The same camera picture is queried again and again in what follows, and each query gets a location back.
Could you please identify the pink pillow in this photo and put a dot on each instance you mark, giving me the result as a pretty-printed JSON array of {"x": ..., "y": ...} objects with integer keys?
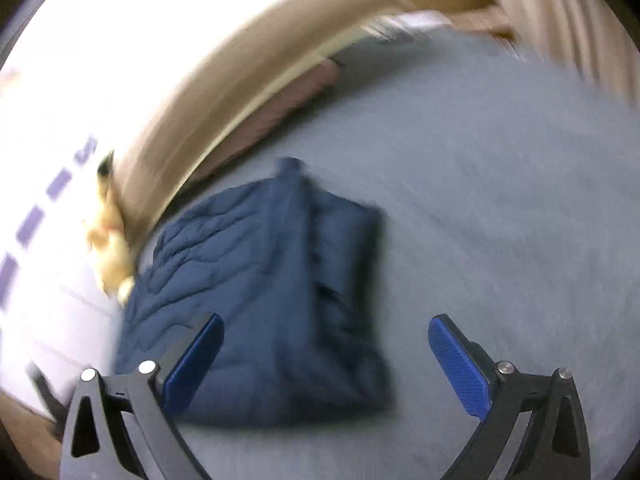
[{"x": 260, "y": 124}]

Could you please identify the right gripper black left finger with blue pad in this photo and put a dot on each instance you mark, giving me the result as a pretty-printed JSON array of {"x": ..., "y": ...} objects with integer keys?
[{"x": 119, "y": 426}]

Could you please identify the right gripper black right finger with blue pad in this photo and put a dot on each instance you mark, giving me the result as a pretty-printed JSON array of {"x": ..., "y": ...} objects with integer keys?
[{"x": 555, "y": 442}]

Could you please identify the white wardrobe purple handles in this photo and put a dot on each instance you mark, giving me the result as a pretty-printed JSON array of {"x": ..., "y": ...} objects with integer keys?
[{"x": 54, "y": 315}]

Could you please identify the yellow Pikachu plush toy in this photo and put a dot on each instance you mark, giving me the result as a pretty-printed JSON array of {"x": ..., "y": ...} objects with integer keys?
[{"x": 106, "y": 237}]

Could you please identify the navy blue quilted jacket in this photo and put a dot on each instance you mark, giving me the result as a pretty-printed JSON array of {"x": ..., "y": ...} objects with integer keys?
[{"x": 285, "y": 265}]

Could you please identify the beige pink curtain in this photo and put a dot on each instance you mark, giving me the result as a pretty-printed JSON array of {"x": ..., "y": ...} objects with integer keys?
[{"x": 584, "y": 35}]

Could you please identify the grey blue bed sheet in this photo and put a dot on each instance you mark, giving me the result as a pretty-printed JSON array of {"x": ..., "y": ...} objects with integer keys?
[{"x": 510, "y": 192}]

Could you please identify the wooden bedside cabinet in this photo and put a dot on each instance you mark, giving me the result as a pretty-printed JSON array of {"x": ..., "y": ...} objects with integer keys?
[{"x": 476, "y": 16}]

